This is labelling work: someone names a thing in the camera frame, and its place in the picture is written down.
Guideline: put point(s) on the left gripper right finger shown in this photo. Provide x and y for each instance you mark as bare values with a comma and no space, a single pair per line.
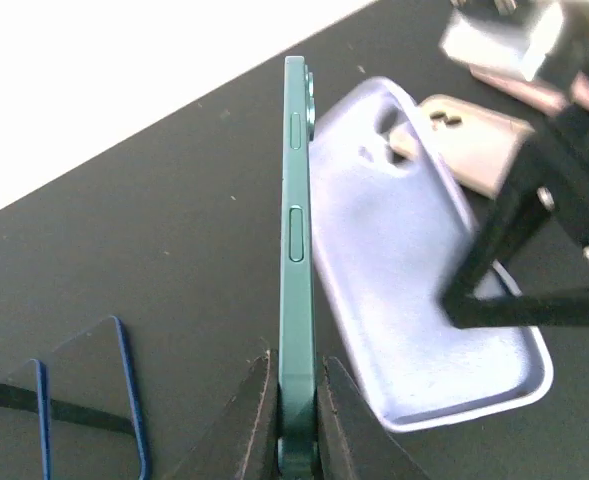
351,442

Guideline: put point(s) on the lavender cased phone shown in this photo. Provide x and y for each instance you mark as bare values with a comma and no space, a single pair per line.
389,223

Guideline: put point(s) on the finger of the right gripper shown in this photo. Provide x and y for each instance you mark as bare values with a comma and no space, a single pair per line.
548,179

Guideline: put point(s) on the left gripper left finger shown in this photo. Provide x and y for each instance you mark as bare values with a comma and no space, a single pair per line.
242,442

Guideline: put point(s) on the green phone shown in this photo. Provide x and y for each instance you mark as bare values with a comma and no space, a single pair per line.
297,438

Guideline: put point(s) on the beige cased phone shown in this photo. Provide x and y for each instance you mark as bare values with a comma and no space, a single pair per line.
477,144

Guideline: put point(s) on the pink phone case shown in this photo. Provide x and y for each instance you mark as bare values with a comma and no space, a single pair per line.
541,97

